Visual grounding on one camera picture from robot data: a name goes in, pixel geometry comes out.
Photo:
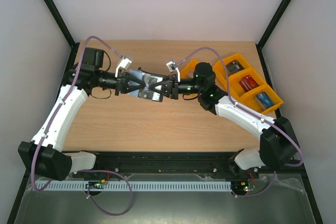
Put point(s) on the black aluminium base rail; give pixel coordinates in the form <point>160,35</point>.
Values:
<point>213,164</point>

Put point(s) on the yellow bin with white cards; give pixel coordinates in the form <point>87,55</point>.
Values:
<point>188,70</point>

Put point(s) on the yellow bin with red cards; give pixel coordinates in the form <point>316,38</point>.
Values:
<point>235,89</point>

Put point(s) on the blue card stack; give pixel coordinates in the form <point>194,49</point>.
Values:
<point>264,100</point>

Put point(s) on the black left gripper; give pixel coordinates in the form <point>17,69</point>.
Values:
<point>123,81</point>

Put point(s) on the red VIP card stack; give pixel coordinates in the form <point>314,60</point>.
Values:
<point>248,83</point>

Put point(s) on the black frame post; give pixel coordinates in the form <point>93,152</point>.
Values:
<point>273,23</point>
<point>60,22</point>

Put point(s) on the white slotted cable duct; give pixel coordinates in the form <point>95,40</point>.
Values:
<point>141,186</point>

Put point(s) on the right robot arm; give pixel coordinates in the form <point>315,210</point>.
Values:
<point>277,141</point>

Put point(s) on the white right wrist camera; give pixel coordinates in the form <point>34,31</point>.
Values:
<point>173,67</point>

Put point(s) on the yellow bin with blue cards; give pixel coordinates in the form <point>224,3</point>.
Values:
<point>249,99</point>

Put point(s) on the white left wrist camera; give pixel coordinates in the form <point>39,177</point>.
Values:
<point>123,64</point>

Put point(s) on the black card stack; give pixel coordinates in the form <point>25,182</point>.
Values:
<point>234,67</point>

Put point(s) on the black leather card holder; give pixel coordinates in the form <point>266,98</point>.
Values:
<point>140,73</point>

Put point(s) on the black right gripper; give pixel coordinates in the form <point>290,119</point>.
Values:
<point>172,87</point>

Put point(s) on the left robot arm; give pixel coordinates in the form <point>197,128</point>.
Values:
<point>43,155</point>

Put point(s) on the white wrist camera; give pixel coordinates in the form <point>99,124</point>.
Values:
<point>173,67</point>
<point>123,64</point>

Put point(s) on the yellow bin with black cards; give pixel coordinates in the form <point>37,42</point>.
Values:
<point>219,67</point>

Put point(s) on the black frame post left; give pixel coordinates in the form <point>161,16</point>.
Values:
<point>60,22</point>

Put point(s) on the black frame post right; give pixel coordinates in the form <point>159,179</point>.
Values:
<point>273,23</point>

